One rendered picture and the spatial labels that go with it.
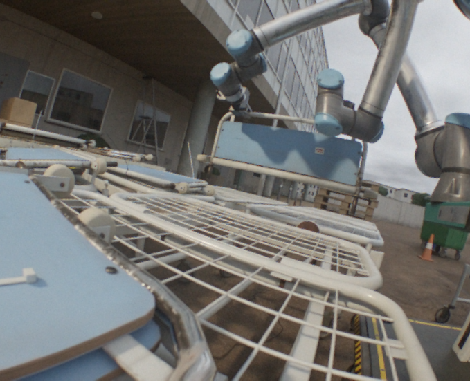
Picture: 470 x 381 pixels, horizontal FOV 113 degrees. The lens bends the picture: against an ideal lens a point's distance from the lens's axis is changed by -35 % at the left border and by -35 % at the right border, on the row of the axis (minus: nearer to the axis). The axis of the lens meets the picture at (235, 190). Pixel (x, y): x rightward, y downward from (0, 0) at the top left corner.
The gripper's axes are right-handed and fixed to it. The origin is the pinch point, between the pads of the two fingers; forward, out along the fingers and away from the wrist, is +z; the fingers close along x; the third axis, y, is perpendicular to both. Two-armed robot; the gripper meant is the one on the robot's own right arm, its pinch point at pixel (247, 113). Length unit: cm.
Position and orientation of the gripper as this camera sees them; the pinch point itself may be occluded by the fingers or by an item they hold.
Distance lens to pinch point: 120.3
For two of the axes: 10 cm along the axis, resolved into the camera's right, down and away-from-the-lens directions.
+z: 3.7, 2.2, 9.1
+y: 8.8, 2.2, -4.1
